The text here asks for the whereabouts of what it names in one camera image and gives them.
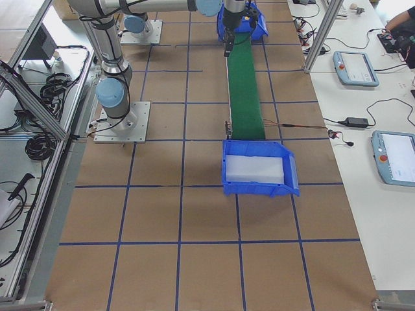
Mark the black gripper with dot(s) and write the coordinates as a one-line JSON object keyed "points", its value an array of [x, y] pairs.
{"points": [[232, 20]]}

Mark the cardboard box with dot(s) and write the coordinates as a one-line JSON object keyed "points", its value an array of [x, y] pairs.
{"points": [[64, 10]]}

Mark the black power adapter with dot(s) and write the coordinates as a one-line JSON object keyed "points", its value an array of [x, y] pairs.
{"points": [[355, 122]]}

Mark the blue left storage bin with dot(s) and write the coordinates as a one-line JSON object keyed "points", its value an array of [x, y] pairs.
{"points": [[252, 21]]}

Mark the teach pendant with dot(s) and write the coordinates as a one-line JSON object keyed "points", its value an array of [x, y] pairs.
{"points": [[393, 153], [354, 69]]}

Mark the white foam pad right bin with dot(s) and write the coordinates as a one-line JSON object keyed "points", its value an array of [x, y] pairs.
{"points": [[254, 169]]}

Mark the aluminium frame post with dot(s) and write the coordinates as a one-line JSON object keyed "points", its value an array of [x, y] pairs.
{"points": [[323, 31]]}

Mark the far teach pendant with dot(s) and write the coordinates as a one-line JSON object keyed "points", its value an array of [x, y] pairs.
{"points": [[354, 69]]}

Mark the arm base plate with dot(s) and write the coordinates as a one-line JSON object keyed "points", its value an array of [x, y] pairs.
{"points": [[133, 128], [140, 32]]}

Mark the green conveyor belt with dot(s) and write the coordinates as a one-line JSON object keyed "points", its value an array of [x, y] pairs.
{"points": [[245, 108]]}

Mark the near teach pendant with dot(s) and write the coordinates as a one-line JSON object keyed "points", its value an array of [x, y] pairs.
{"points": [[393, 153]]}

